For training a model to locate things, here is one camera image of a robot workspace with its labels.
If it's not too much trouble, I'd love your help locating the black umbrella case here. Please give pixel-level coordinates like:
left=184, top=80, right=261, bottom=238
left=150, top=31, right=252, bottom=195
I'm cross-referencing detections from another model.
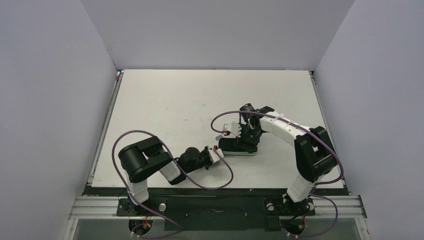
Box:
left=218, top=138, right=258, bottom=156

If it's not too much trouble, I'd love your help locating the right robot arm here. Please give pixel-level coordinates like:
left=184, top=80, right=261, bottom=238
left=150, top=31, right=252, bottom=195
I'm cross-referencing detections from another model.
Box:
left=234, top=103, right=337, bottom=214

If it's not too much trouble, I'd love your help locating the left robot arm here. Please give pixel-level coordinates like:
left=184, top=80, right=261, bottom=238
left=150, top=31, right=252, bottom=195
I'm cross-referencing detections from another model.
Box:
left=118, top=136, right=222, bottom=204

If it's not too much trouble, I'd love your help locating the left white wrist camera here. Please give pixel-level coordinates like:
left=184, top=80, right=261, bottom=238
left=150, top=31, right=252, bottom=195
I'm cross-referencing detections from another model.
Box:
left=206, top=145, right=224, bottom=165

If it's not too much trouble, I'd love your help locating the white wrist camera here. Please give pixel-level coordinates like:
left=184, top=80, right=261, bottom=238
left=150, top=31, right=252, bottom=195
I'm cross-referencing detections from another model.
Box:
left=206, top=145, right=224, bottom=165
left=222, top=121, right=242, bottom=138

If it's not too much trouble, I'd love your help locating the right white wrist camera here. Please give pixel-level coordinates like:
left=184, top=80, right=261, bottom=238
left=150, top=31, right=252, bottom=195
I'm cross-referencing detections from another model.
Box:
left=222, top=121, right=242, bottom=138

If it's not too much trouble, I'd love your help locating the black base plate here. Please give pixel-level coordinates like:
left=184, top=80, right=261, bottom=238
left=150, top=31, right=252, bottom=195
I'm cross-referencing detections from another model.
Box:
left=116, top=196, right=316, bottom=232

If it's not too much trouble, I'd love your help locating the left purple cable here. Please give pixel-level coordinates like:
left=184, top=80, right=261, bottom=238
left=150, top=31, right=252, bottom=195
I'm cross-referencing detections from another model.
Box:
left=111, top=129, right=234, bottom=239

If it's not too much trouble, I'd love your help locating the purple cable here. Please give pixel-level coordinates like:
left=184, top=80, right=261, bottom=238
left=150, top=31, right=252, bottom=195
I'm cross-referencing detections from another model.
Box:
left=111, top=129, right=234, bottom=239
left=210, top=110, right=345, bottom=239

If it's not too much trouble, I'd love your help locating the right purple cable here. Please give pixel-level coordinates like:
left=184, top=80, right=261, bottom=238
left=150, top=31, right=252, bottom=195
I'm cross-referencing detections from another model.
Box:
left=210, top=110, right=345, bottom=239

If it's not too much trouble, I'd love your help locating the aluminium rail frame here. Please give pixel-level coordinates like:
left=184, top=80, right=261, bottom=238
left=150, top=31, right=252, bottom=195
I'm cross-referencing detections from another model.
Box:
left=69, top=195, right=367, bottom=220

